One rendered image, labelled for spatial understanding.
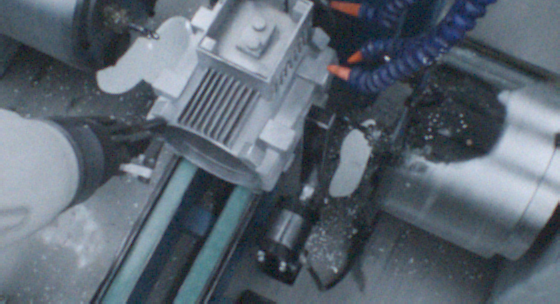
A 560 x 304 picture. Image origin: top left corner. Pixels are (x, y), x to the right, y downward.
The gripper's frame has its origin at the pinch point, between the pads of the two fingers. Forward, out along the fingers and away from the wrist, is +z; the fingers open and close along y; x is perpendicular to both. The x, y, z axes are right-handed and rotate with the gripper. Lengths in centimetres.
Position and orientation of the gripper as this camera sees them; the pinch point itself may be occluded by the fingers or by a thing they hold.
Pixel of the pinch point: (147, 133)
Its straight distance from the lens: 94.8
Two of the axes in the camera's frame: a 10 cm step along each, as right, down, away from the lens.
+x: -3.8, 9.0, 2.2
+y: -9.0, -4.2, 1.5
